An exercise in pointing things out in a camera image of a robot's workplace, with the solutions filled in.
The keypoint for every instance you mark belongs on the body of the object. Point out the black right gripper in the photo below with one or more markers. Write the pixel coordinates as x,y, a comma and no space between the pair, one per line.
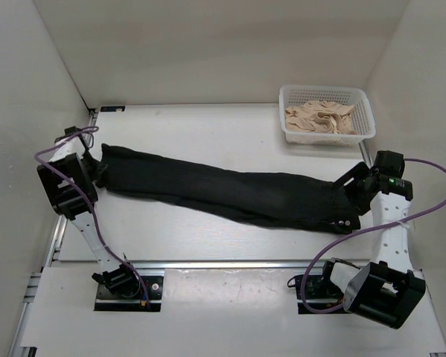
357,172

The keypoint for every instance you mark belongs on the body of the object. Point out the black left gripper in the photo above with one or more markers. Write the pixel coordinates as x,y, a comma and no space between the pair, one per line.
100,175

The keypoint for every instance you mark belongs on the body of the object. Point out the black trousers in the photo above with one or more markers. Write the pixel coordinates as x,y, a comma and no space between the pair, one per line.
268,200

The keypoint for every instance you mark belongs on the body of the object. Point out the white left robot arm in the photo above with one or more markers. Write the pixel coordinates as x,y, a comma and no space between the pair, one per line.
68,180

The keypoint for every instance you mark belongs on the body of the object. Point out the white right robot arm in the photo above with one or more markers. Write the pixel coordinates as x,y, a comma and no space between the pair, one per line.
385,290

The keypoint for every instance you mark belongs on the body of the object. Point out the beige trousers in basket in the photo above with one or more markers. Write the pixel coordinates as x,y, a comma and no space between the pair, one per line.
321,117

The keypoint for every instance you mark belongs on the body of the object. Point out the blue label sticker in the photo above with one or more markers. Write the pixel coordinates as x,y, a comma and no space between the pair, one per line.
112,108

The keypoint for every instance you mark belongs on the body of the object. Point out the white plastic basket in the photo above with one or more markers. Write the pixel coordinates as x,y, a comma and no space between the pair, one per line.
362,118

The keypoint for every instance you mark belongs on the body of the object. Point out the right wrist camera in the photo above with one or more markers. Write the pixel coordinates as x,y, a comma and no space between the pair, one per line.
389,163

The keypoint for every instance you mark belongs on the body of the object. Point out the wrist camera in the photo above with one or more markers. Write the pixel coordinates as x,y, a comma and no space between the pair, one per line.
86,135
389,163

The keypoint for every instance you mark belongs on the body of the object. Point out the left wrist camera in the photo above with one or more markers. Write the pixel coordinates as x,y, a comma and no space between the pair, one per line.
86,135

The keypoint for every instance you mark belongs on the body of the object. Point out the aluminium front rail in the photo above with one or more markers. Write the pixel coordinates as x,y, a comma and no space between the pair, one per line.
222,264

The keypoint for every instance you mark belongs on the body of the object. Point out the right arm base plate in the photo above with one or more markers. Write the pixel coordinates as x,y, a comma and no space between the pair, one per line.
318,293

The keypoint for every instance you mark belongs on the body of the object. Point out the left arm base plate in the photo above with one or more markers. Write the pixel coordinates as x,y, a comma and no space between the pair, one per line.
121,291

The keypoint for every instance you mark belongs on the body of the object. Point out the aluminium left side rail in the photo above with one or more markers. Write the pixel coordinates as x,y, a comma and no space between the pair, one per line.
51,255

